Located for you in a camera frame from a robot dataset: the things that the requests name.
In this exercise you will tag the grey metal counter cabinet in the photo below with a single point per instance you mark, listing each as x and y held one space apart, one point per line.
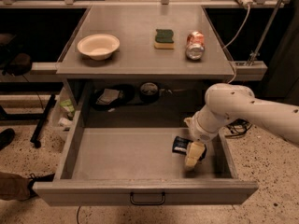
135 25

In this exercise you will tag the tan trouser leg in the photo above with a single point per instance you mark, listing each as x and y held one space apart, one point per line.
13 187

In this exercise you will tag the black shoe at left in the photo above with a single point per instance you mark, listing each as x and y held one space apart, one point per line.
6 137

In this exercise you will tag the white paper bowl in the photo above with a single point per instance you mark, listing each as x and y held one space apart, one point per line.
98 47

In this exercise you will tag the clear plastic bin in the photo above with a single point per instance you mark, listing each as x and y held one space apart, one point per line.
62 114

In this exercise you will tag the black bag with grey cloth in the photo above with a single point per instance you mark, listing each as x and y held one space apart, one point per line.
112 97

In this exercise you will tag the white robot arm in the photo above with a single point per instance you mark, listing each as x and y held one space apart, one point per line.
226 103

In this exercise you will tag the black stand leg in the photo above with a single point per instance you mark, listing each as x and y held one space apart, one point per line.
34 139

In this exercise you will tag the green yellow sponge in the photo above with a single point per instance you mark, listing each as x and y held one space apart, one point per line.
164 39

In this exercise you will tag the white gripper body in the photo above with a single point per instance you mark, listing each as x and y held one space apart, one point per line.
202 132

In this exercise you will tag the dark brown round object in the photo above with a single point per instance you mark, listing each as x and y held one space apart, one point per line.
19 66

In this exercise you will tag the orange soda can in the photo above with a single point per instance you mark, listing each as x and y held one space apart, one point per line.
195 46

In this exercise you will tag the blue rxbar blueberry wrapper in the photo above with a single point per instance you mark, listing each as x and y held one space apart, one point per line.
180 146

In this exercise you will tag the black tape roll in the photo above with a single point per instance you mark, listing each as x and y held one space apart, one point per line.
149 92

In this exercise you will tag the black drawer handle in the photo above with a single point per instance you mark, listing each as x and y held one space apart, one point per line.
147 199

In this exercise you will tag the open grey top drawer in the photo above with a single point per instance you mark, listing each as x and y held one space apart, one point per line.
109 154

